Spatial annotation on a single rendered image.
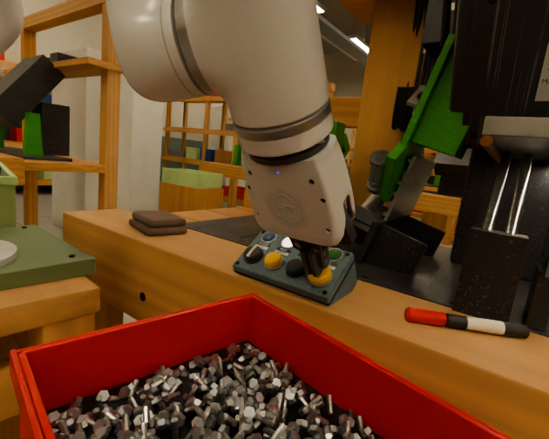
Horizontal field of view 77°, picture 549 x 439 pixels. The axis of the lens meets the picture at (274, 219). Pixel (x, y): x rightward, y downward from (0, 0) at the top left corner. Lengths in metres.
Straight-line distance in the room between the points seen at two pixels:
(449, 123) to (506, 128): 0.21
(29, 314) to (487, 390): 0.53
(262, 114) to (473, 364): 0.29
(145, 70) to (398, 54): 0.84
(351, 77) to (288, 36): 11.90
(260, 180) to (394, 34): 0.80
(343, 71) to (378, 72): 11.28
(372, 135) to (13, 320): 0.87
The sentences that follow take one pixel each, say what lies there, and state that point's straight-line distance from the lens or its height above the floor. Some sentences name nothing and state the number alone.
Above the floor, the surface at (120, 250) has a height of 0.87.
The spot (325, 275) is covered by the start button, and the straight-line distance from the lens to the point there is 0.43.
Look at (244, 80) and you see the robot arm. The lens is 0.26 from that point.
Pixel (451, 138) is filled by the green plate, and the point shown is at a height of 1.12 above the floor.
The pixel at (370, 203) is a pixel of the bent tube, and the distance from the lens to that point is 0.68.
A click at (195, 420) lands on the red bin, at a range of 0.28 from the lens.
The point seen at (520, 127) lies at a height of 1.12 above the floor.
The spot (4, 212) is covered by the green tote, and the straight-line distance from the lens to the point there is 0.97.
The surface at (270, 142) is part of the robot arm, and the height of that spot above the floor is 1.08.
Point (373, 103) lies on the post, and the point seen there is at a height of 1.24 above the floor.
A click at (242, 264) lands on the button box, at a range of 0.49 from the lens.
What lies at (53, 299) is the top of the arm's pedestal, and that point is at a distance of 0.56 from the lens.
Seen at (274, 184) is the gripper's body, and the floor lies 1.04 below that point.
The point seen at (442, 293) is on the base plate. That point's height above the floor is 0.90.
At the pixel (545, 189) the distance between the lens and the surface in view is 0.75.
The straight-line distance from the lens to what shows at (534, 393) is 0.40.
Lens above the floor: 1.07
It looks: 10 degrees down
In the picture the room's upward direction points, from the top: 6 degrees clockwise
